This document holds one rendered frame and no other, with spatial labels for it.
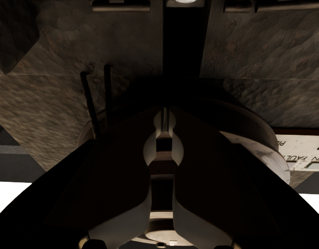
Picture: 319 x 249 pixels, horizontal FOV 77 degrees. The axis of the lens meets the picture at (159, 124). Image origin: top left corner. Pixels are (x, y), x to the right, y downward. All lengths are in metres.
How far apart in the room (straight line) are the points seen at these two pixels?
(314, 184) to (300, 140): 8.72
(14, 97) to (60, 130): 0.14
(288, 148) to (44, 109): 0.64
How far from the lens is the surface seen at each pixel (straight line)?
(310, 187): 9.16
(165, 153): 0.30
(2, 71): 0.28
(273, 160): 0.39
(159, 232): 0.42
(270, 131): 0.43
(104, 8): 0.29
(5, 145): 6.67
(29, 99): 0.56
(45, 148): 0.73
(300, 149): 0.66
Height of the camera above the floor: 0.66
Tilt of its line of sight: 50 degrees up
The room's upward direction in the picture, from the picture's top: 179 degrees clockwise
